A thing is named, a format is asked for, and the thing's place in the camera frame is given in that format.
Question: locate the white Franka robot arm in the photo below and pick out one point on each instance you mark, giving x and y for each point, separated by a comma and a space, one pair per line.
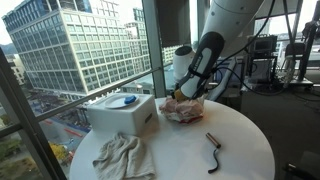
230, 20

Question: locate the white red plastic bag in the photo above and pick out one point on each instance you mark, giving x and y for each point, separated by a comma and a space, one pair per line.
173, 115

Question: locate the blue round lid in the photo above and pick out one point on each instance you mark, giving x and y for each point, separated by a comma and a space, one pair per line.
130, 99

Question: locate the white plate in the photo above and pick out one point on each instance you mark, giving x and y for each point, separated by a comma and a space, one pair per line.
115, 102

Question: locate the white storage box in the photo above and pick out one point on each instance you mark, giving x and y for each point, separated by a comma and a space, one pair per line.
120, 120

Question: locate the metal window handrail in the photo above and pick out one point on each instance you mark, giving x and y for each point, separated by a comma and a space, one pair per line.
100, 91

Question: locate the grey slanted panel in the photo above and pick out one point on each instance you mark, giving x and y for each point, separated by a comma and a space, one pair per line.
224, 85

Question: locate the dark roller blind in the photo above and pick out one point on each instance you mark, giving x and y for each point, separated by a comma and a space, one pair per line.
173, 21

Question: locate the grey towel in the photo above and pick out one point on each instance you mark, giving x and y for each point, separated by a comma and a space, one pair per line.
123, 158

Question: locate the blue screen monitor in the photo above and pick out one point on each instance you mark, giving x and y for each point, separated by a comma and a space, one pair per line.
239, 71

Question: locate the glass office building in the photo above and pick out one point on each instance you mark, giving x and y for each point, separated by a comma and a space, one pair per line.
73, 46

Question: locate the metal equipment rack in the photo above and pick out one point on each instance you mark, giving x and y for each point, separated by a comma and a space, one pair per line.
261, 70

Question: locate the small black screen device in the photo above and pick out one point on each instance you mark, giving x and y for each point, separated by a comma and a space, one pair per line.
263, 45

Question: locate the black floor equipment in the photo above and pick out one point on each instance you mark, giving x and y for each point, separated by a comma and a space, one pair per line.
300, 168

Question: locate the grey window post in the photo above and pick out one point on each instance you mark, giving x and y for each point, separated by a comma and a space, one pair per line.
155, 50

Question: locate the black camera stand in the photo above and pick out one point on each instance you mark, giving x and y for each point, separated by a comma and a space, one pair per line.
308, 43

